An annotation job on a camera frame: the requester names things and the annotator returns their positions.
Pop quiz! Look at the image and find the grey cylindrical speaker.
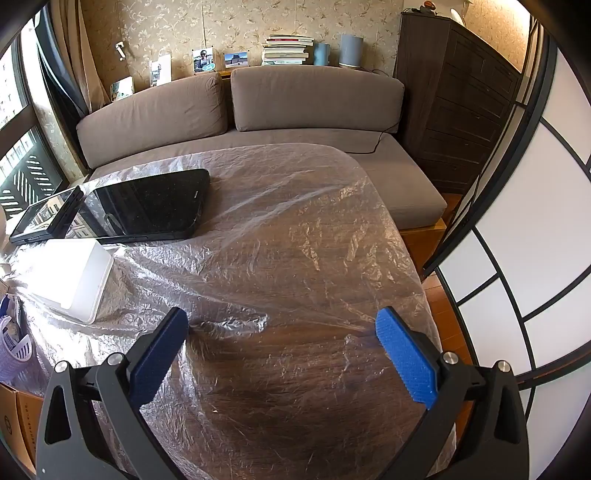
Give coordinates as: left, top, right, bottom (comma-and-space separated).
339, 33, 363, 69

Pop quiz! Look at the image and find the photo frame with standing figure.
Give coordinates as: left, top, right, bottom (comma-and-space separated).
148, 55, 172, 88

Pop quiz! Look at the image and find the stack of books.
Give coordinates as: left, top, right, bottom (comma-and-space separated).
261, 34, 315, 66

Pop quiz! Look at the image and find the white plastic box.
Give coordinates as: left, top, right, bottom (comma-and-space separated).
30, 239, 115, 324

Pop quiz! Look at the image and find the photo frame with face portrait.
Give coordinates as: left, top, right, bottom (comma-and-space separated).
192, 47, 216, 75

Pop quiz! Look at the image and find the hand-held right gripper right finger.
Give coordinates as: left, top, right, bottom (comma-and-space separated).
375, 306, 529, 480

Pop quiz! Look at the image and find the black cable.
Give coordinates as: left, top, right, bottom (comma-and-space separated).
344, 69, 407, 155

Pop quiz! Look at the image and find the purple plastic basket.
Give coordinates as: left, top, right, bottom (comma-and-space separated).
0, 295, 34, 384

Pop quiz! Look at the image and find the dark wooden cabinet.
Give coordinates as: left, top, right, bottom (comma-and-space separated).
393, 10, 525, 195

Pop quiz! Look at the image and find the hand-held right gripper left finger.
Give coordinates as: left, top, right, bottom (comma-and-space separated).
36, 307, 190, 480

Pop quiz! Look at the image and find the beige curtain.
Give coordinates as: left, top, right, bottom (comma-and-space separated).
51, 0, 117, 114

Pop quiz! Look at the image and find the window with dark frame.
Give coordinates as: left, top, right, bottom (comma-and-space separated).
0, 9, 70, 222

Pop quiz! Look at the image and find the cardboard box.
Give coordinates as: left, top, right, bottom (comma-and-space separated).
0, 382, 44, 476

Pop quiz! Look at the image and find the sliding door with white panels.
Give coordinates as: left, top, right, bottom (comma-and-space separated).
422, 28, 591, 480

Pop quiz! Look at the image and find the balcony lattice railing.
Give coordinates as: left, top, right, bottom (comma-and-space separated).
0, 129, 61, 213

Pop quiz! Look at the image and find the photo frame with child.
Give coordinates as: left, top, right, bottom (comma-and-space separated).
110, 76, 136, 103

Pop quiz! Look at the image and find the dark curtain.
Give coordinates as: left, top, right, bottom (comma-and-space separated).
39, 9, 89, 121

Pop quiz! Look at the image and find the grey-brown sofa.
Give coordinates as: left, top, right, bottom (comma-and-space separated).
76, 66, 448, 232

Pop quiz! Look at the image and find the dark tablet in case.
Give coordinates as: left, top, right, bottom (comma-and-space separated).
65, 168, 211, 245
9, 185, 85, 245

